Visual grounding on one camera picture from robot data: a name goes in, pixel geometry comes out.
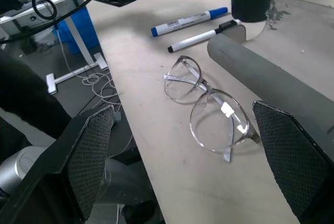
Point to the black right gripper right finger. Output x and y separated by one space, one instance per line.
292 161

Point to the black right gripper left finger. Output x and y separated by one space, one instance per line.
78 161

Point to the blue whiteboard marker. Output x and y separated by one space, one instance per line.
182 22

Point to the blue plastic box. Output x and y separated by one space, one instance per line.
78 28

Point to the black capped white marker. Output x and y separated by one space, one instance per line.
193 40

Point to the grey open glasses case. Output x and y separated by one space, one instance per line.
287 77

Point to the black robot body cover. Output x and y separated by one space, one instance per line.
23 96

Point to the white metal table leg base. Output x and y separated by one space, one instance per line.
78 44

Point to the clear frame eyeglasses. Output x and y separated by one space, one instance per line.
201 88

